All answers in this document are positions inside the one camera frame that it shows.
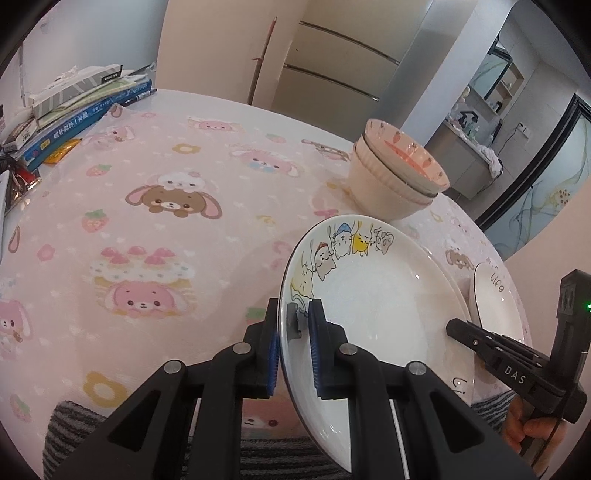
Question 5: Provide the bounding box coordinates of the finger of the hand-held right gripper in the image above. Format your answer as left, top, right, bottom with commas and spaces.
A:
445, 318, 502, 365
487, 332, 551, 364

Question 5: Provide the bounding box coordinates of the white towel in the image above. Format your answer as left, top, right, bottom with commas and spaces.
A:
478, 145, 504, 178

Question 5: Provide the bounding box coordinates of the beige vanity cabinet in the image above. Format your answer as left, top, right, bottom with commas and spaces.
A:
434, 122, 492, 199

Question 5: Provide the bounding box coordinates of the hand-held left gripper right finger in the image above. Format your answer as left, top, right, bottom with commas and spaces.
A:
308, 299, 539, 480

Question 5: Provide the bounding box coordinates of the orange packet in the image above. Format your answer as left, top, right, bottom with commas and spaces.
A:
44, 138, 82, 165

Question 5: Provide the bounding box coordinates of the thick blue book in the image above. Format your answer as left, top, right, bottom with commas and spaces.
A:
21, 104, 123, 169

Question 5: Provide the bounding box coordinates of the person's right hand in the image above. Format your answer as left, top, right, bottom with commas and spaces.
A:
503, 394, 568, 457

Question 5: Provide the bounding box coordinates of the mirror cabinet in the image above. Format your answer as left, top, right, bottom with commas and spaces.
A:
471, 39, 525, 112

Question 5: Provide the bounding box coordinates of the small black white box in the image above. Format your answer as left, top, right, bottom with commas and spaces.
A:
2, 117, 38, 151

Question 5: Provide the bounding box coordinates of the beige refrigerator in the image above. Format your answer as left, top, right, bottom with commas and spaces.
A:
268, 0, 430, 109

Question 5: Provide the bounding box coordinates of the wooden stick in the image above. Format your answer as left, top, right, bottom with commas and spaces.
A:
247, 17, 278, 104

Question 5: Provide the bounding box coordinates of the white tissue box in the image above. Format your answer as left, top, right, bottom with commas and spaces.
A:
28, 65, 122, 118

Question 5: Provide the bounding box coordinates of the black framed glass door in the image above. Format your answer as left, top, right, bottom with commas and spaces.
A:
478, 95, 591, 250

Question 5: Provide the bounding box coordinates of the shiny foil packet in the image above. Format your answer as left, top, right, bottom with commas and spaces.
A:
9, 166, 42, 208

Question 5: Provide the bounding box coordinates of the green white booklet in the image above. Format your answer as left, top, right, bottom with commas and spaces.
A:
37, 74, 139, 130

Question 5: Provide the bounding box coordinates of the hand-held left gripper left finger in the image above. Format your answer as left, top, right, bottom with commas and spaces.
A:
53, 298, 282, 480

